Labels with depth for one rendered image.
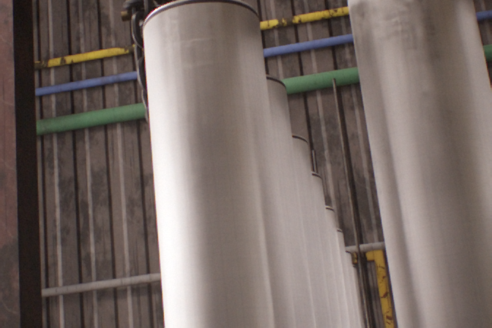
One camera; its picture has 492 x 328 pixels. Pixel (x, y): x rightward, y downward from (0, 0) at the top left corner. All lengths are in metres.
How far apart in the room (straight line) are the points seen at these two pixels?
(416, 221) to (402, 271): 0.06
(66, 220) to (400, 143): 5.76
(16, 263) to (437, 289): 4.53
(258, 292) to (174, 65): 0.32
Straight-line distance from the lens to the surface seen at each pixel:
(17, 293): 5.46
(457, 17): 1.21
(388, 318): 5.83
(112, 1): 7.29
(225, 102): 1.18
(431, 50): 1.17
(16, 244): 5.52
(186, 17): 1.23
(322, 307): 1.73
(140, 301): 6.51
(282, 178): 1.45
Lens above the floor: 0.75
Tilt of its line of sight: 19 degrees up
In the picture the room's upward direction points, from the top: 6 degrees counter-clockwise
